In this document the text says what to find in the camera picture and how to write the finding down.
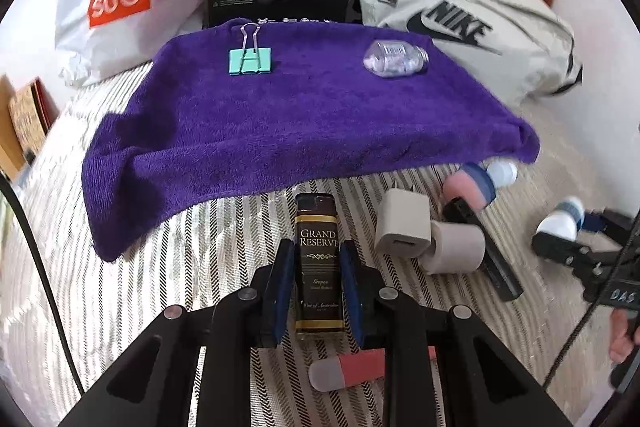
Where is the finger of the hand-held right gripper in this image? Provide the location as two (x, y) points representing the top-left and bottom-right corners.
(584, 208), (640, 239)
(531, 231), (622, 281)

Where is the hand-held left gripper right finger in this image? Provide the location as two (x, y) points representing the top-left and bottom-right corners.
(340, 239), (576, 427)

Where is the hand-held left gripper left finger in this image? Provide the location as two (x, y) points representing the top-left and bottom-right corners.
(57, 239), (301, 427)

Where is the white and blue bottle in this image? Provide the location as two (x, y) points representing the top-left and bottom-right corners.
(534, 197), (586, 241)

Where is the pink and white tube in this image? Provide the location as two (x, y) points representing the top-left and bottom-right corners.
(308, 348), (437, 392)

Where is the white charger adapter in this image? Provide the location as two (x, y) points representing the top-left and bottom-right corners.
(375, 188), (432, 256)

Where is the person's right hand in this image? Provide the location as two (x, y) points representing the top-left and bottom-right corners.
(608, 308), (640, 365)

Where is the striped bed cover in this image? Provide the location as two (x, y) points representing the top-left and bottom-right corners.
(0, 57), (640, 427)

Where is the pink and blue bottle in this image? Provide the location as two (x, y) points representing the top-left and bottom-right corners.
(442, 161), (519, 210)

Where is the purple towel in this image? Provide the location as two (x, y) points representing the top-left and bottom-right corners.
(81, 18), (541, 263)

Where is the green binder clip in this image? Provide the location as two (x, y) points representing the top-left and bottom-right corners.
(228, 22), (274, 76)

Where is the clear pill bottle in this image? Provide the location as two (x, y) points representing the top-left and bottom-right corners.
(362, 39), (431, 78)

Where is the grey sports bag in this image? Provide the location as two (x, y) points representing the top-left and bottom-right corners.
(356, 0), (584, 98)

